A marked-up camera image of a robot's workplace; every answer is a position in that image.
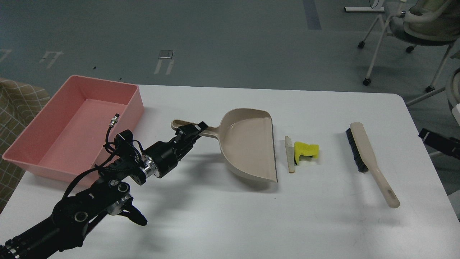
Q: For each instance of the beige plastic dustpan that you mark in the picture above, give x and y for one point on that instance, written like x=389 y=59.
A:
x=246 y=142

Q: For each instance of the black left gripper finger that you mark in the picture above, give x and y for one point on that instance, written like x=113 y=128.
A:
x=193 y=133
x=186 y=135

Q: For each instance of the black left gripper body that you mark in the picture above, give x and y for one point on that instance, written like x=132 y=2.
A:
x=160 y=158

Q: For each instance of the beige brush with black bristles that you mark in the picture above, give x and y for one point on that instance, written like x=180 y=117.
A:
x=364 y=157

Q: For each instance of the metal floor plate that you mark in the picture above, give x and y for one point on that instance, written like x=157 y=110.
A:
x=166 y=54

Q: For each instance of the yellow and green sponge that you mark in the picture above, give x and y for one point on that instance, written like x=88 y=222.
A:
x=305 y=150

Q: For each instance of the white bread slice piece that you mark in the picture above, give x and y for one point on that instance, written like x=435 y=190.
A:
x=289 y=148

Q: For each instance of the beige checkered cloth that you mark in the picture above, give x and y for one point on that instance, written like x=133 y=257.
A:
x=19 y=105

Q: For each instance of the pink plastic bin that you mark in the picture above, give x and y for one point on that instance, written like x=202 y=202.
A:
x=66 y=138

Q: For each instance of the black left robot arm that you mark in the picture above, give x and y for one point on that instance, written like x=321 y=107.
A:
x=102 y=191

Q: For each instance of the white table leg base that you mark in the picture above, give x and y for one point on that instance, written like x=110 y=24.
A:
x=363 y=9

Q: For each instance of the white office chair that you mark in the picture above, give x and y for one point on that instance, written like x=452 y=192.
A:
x=427 y=23

